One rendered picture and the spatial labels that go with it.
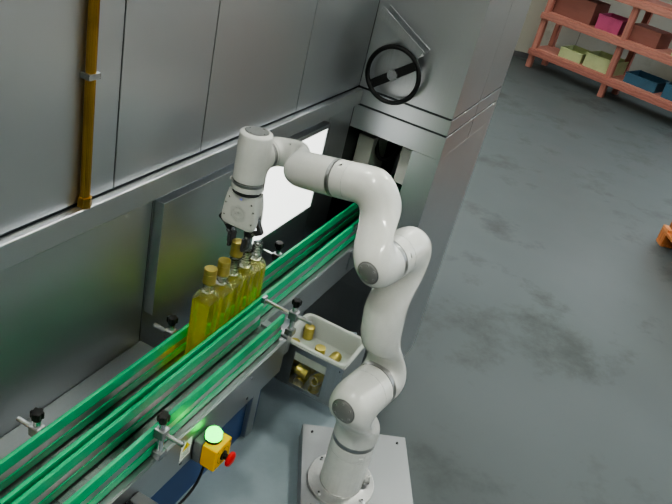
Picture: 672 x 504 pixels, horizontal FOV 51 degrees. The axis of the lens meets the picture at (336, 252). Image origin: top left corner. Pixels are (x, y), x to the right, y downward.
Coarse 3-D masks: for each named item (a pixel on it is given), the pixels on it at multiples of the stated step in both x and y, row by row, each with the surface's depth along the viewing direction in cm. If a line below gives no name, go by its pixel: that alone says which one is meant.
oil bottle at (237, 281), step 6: (228, 276) 193; (234, 276) 194; (240, 276) 195; (234, 282) 193; (240, 282) 195; (234, 288) 193; (240, 288) 197; (234, 294) 195; (240, 294) 199; (234, 300) 196; (240, 300) 200; (234, 306) 198; (234, 312) 200; (228, 318) 198
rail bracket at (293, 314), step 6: (264, 300) 210; (294, 300) 205; (300, 300) 205; (276, 306) 209; (294, 306) 205; (288, 312) 208; (294, 312) 207; (288, 318) 208; (294, 318) 207; (300, 318) 207; (294, 324) 209; (288, 330) 210; (294, 330) 210
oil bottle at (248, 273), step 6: (240, 270) 198; (246, 270) 198; (252, 270) 200; (246, 276) 198; (252, 276) 201; (246, 282) 199; (252, 282) 202; (246, 288) 200; (252, 288) 204; (246, 294) 202; (246, 300) 204; (240, 306) 202; (246, 306) 206
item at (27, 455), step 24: (336, 216) 265; (312, 240) 251; (288, 264) 240; (144, 360) 177; (168, 360) 189; (120, 384) 171; (72, 408) 158; (96, 408) 166; (48, 432) 152; (72, 432) 161; (24, 456) 148; (0, 480) 144
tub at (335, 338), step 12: (300, 324) 225; (324, 324) 229; (300, 336) 229; (324, 336) 230; (336, 336) 228; (348, 336) 226; (312, 348) 226; (336, 348) 229; (348, 348) 227; (360, 348) 220; (348, 360) 214
